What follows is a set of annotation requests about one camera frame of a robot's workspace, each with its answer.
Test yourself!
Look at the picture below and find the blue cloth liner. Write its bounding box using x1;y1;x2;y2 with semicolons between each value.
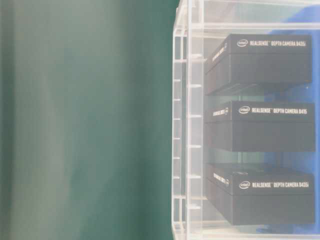
257;29;320;235

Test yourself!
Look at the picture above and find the black camera box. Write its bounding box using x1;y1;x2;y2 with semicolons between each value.
204;163;315;226
204;100;316;152
203;33;313;96

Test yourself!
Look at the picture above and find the green table cloth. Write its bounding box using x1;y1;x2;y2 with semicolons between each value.
0;0;178;240

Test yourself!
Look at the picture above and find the clear plastic storage bin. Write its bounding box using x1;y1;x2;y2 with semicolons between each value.
171;0;320;240

